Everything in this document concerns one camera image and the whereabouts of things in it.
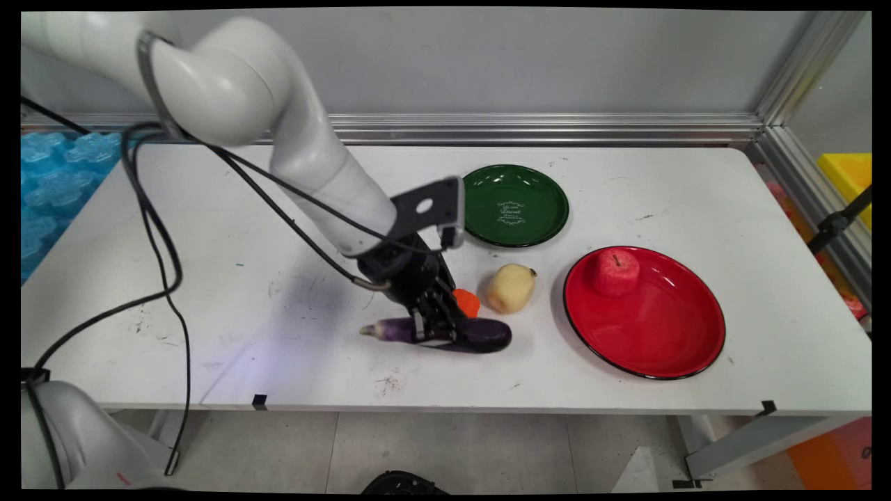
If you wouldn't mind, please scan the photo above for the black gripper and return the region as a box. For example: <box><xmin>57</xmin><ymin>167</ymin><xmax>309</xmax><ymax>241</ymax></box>
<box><xmin>355</xmin><ymin>240</ymin><xmax>475</xmax><ymax>344</ymax></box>

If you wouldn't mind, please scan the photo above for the purple toy eggplant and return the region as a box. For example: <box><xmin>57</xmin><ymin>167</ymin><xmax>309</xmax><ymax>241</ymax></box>
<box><xmin>359</xmin><ymin>316</ymin><xmax>514</xmax><ymax>355</ymax></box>

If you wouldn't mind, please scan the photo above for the orange toy fruit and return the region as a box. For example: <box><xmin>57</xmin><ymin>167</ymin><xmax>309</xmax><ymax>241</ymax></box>
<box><xmin>452</xmin><ymin>288</ymin><xmax>482</xmax><ymax>320</ymax></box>

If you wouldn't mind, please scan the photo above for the pale yellow toy fruit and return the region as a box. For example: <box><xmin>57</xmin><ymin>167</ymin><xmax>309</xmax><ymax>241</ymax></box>
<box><xmin>486</xmin><ymin>263</ymin><xmax>537</xmax><ymax>315</ymax></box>

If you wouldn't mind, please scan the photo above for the green round plate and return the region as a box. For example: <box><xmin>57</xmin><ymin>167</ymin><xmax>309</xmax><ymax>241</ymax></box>
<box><xmin>462</xmin><ymin>164</ymin><xmax>570</xmax><ymax>248</ymax></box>

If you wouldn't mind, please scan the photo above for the red toy apple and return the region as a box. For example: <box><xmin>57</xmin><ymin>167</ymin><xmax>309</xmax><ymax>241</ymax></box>
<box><xmin>592</xmin><ymin>249</ymin><xmax>641</xmax><ymax>298</ymax></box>

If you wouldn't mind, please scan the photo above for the red round plate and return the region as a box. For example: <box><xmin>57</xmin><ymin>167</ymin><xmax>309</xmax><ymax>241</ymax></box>
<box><xmin>562</xmin><ymin>245</ymin><xmax>726</xmax><ymax>381</ymax></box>

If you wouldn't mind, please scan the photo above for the grey table leg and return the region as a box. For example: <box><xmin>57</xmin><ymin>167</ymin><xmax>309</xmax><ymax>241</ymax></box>
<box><xmin>670</xmin><ymin>415</ymin><xmax>839</xmax><ymax>489</ymax></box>

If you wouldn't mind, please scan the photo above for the blue bubble wrap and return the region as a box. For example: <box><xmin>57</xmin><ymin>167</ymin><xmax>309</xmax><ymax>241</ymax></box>
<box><xmin>21</xmin><ymin>131</ymin><xmax>139</xmax><ymax>285</ymax></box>

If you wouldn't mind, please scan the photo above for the black stand pole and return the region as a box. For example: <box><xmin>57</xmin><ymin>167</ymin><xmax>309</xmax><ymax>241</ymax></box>
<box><xmin>807</xmin><ymin>184</ymin><xmax>872</xmax><ymax>255</ymax></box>

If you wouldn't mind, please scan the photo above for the orange box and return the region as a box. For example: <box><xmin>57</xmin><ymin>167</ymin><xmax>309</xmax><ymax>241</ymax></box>
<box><xmin>787</xmin><ymin>416</ymin><xmax>872</xmax><ymax>490</ymax></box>

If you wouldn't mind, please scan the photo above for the yellow plastic box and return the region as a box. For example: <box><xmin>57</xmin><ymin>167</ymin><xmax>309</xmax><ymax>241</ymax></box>
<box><xmin>817</xmin><ymin>152</ymin><xmax>872</xmax><ymax>230</ymax></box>

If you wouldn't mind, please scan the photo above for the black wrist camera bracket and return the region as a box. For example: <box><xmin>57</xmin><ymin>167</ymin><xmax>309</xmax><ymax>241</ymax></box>
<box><xmin>388</xmin><ymin>176</ymin><xmax>466</xmax><ymax>251</ymax></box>

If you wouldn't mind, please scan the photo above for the long aluminium frame rail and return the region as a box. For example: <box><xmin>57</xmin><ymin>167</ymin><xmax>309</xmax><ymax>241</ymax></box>
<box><xmin>21</xmin><ymin>113</ymin><xmax>764</xmax><ymax>147</ymax></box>

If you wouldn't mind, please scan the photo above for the thin black cable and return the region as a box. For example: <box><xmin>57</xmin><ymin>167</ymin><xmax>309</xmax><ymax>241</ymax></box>
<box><xmin>124</xmin><ymin>124</ymin><xmax>464</xmax><ymax>477</ymax></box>

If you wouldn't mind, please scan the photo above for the short aluminium frame rail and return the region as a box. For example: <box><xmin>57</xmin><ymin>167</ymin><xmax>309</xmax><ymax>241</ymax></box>
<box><xmin>748</xmin><ymin>10</ymin><xmax>872</xmax><ymax>310</ymax></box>

